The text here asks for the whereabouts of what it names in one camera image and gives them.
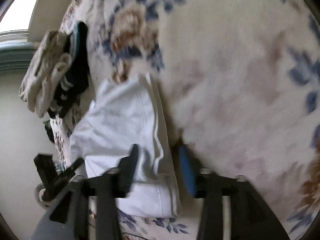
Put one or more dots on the white polo shirt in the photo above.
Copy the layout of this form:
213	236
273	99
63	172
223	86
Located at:
123	115

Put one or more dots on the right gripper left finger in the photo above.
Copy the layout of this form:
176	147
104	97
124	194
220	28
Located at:
127	168

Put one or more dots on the beige folded garment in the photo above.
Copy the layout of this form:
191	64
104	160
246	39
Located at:
46	69

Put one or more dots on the left green curtain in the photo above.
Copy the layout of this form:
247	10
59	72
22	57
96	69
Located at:
16	55

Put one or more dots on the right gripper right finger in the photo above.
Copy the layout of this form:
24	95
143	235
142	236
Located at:
194	181

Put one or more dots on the floral bed blanket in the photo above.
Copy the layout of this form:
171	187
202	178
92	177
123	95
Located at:
239	82

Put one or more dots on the black white folded garment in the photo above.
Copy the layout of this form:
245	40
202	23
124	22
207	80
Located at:
75	80

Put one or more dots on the window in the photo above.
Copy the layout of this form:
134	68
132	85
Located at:
15	20

